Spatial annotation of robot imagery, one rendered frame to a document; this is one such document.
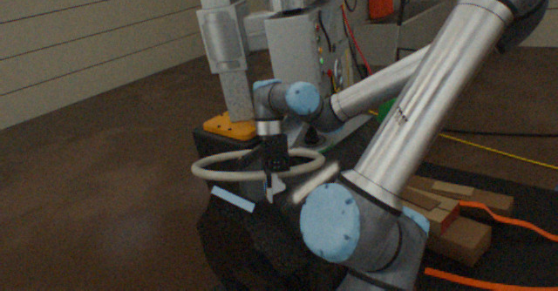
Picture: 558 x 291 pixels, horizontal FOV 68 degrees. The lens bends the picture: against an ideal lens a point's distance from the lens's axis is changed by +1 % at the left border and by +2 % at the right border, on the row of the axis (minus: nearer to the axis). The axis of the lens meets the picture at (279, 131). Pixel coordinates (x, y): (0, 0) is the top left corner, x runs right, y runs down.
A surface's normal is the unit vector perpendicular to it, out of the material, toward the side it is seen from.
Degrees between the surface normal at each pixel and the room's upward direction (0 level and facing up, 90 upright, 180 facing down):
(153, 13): 90
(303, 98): 79
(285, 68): 90
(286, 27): 90
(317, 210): 50
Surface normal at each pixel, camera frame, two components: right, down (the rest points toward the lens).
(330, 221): -0.72, -0.30
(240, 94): -0.22, 0.43
